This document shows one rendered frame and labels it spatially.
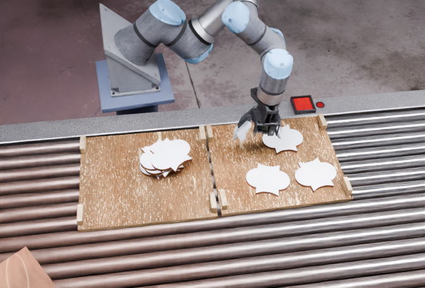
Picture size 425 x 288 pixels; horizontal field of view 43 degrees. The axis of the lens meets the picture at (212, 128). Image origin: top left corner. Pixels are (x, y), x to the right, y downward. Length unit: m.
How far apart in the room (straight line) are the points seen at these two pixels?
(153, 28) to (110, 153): 0.45
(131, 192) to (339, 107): 0.81
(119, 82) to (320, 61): 1.86
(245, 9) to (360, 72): 2.16
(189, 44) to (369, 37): 2.13
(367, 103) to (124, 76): 0.88
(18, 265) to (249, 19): 0.87
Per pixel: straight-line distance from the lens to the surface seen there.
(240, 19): 1.45
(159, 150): 1.67
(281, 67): 1.44
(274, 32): 1.54
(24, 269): 1.47
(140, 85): 2.00
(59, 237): 1.64
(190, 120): 1.87
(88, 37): 3.71
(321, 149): 1.80
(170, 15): 1.85
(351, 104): 2.01
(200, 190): 1.66
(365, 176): 1.79
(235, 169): 1.71
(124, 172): 1.71
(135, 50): 1.91
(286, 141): 1.79
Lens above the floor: 2.30
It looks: 49 degrees down
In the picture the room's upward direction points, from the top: 2 degrees clockwise
